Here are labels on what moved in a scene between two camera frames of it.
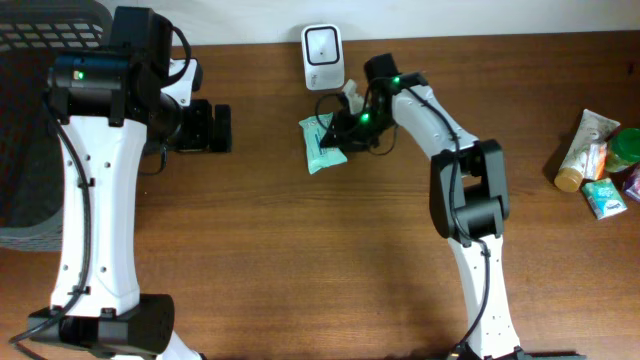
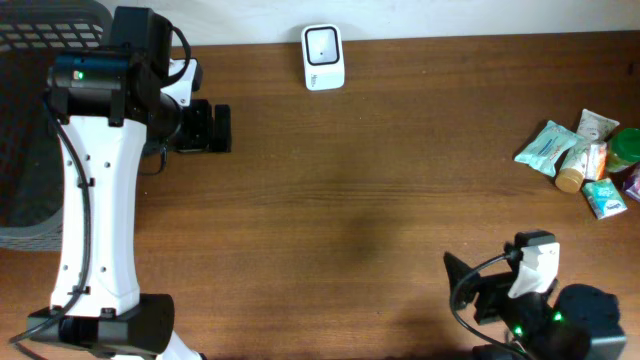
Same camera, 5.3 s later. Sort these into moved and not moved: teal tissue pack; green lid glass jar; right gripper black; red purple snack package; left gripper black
Moved: right gripper black
Not moved: red purple snack package; left gripper black; green lid glass jar; teal tissue pack
